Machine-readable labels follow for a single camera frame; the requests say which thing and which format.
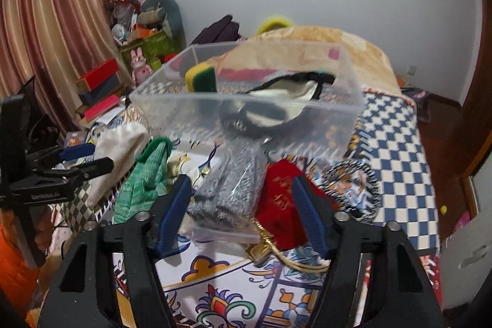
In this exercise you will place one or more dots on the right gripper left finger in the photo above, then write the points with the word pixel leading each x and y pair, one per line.
pixel 172 214

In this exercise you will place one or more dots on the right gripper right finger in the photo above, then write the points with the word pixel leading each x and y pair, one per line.
pixel 316 215

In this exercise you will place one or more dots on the white cloth drawstring pouch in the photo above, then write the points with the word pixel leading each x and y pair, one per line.
pixel 123 145

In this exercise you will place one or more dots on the red flat box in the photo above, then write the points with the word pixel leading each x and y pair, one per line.
pixel 93 78

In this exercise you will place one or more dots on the brown wooden wardrobe door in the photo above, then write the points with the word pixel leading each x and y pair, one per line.
pixel 470 141

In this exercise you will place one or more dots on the green knitted cloth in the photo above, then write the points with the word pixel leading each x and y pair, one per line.
pixel 147 181

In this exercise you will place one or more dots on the red pouch with gold cord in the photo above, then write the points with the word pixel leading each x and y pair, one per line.
pixel 277 220

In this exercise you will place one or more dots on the clear plastic storage box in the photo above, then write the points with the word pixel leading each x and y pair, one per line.
pixel 171 110

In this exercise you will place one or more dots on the yellow green sponge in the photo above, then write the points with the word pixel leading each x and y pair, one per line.
pixel 201 79

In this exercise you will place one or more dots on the striped brown curtain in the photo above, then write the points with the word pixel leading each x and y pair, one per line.
pixel 55 42

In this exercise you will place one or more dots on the black trimmed white fleece item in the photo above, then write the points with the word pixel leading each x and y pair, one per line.
pixel 276 107

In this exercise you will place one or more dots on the dark purple clothing pile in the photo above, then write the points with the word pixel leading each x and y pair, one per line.
pixel 224 30

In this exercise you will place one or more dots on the grey fabric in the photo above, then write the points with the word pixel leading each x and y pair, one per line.
pixel 223 206

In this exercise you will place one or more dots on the yellow foam arc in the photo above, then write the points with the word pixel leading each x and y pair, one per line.
pixel 274 23

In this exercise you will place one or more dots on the pink rabbit toy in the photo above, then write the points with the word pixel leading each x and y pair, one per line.
pixel 141 71

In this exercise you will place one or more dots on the beige plush blanket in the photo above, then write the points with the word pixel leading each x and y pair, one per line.
pixel 305 49

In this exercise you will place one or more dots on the patterned patchwork bed cover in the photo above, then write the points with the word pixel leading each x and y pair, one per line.
pixel 362 230

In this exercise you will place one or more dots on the green cardboard box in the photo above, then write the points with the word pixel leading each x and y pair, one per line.
pixel 157 45

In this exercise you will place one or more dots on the grey green plush toy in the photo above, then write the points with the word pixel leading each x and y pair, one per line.
pixel 164 15

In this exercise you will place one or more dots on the white suitcase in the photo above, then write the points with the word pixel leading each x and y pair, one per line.
pixel 465 261

